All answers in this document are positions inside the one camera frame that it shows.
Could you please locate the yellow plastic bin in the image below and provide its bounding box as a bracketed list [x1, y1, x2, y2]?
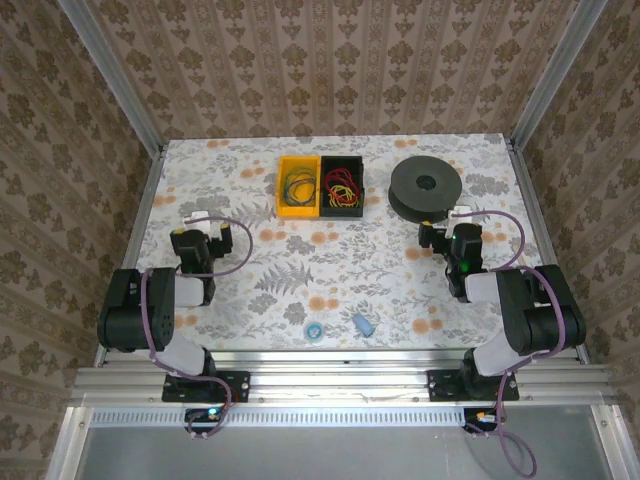
[276, 154, 322, 220]

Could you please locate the aluminium frame post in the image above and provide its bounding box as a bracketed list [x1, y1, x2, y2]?
[57, 0, 166, 151]
[512, 0, 609, 151]

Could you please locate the slotted grey cable duct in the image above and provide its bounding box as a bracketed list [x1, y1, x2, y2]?
[89, 407, 469, 429]

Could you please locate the black cable spool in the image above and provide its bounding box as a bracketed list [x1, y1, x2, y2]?
[388, 155, 464, 225]

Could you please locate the green cable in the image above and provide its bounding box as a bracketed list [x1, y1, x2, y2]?
[282, 167, 319, 206]

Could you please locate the aluminium mounting rail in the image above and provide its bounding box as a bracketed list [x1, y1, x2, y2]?
[69, 349, 621, 407]

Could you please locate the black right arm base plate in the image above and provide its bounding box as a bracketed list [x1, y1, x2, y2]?
[427, 368, 520, 403]

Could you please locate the grey metal lower panel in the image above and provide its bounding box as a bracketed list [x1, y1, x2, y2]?
[47, 404, 640, 480]

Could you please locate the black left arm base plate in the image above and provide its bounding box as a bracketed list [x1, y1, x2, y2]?
[162, 370, 251, 404]

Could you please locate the dark blue cable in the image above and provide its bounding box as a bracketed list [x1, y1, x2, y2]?
[283, 169, 317, 206]

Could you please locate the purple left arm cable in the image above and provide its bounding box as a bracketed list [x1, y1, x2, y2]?
[141, 212, 254, 441]

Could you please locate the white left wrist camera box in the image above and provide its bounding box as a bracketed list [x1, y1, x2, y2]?
[180, 211, 222, 232]

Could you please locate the black plastic bin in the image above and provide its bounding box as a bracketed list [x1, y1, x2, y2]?
[318, 154, 365, 219]

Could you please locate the black controller board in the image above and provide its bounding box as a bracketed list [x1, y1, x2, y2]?
[184, 407, 226, 434]
[463, 407, 501, 434]

